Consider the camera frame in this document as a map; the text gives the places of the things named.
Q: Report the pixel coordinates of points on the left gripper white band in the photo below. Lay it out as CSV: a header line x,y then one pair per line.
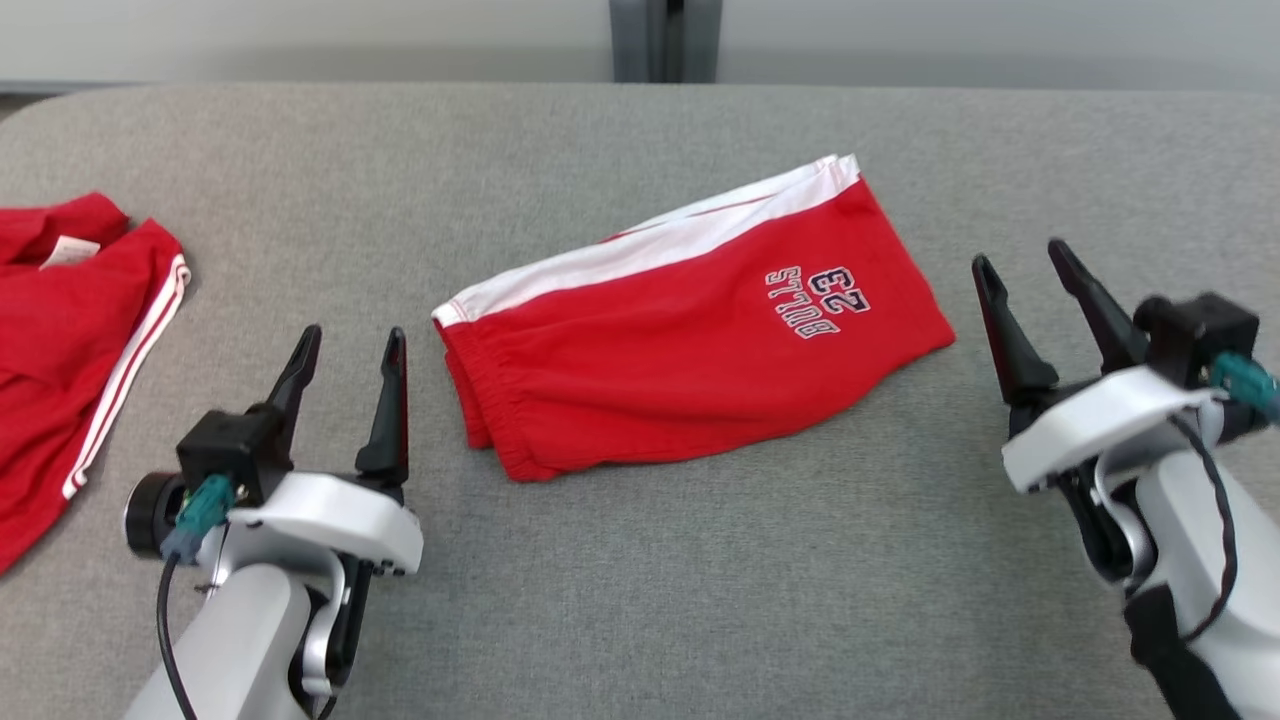
x,y
340,515

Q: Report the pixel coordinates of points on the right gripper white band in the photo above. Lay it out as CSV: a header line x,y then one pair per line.
x,y
1090,430

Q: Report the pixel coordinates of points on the red Bulls jersey white trim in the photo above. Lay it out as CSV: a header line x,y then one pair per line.
x,y
50,350

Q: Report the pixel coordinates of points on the red shorts white side stripe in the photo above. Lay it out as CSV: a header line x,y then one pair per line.
x,y
680,370

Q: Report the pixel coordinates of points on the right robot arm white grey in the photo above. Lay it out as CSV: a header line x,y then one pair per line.
x,y
1200,540

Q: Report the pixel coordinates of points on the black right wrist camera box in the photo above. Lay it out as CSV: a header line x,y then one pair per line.
x,y
1195,335

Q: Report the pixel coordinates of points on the grey metal post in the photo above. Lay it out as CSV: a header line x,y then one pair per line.
x,y
665,40

